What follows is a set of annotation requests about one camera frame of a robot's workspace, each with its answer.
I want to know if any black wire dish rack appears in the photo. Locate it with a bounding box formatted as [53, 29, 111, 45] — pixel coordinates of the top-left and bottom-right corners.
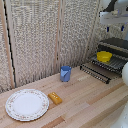
[79, 37, 128, 85]

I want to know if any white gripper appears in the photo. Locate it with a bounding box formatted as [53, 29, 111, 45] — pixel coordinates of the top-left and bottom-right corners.
[99, 10, 128, 33]

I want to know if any blue cup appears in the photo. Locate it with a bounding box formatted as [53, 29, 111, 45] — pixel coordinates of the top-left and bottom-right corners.
[59, 65, 73, 83]

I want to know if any orange rectangular block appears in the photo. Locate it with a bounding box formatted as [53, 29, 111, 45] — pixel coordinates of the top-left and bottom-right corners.
[47, 91, 63, 105]

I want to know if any yellow bowl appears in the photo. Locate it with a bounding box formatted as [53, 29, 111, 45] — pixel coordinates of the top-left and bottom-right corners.
[96, 50, 113, 63]

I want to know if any white floral rim plate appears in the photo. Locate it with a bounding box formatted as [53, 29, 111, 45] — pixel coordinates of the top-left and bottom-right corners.
[4, 88, 50, 122]

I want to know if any woven folding screen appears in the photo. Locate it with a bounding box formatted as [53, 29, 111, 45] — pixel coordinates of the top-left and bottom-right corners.
[0, 0, 128, 94]

